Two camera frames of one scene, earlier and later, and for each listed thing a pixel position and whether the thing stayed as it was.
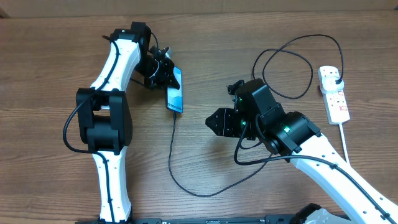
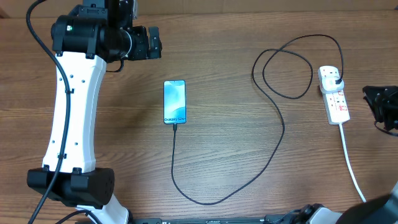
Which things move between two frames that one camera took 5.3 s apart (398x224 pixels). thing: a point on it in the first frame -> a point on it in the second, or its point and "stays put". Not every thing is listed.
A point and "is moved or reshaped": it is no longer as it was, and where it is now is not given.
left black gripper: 161,81 -> 143,51
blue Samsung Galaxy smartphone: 175,96 is moved or reshaped
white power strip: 334,103 stays put
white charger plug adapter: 329,84 stays put
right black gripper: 227,120 -> 379,104
